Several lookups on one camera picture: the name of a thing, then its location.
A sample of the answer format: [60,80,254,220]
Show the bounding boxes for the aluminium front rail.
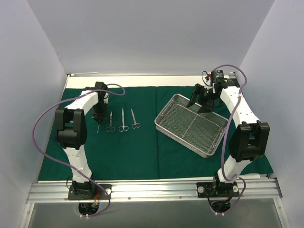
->
[27,174,283,203]

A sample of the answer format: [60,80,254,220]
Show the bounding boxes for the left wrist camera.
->
[95,82,108,90]

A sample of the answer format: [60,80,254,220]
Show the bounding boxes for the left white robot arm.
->
[55,82,109,199]

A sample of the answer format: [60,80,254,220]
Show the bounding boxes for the steel surgical scissors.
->
[131,109,141,129]

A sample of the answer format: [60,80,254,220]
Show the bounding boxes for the steel forceps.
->
[119,108,129,132]

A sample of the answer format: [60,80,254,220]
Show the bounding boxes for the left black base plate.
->
[67,181,108,200]

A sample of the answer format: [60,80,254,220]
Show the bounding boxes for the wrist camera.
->
[95,82,108,90]
[210,70,224,83]

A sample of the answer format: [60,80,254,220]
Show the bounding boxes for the wire mesh instrument tray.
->
[154,94,228,158]

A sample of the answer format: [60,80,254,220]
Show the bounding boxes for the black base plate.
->
[67,181,108,200]
[196,181,239,198]

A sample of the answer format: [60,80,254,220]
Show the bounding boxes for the steel clamp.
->
[106,112,115,132]

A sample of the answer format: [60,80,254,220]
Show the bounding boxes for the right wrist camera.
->
[210,70,224,83]

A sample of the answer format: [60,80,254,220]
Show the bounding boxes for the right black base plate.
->
[196,181,239,198]

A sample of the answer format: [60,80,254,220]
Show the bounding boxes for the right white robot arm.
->
[187,79,270,196]

